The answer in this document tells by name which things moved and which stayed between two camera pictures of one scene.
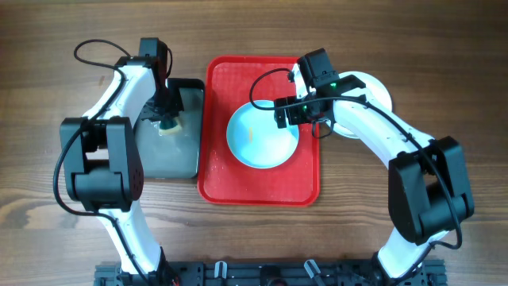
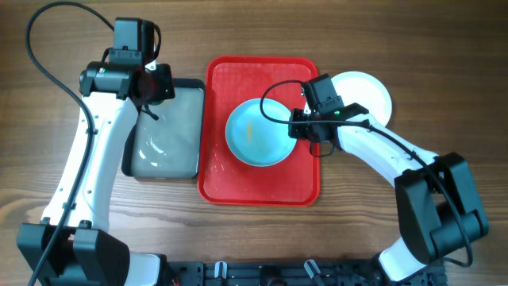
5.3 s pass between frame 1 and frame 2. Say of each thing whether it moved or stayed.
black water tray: stayed
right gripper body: moved
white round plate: stayed
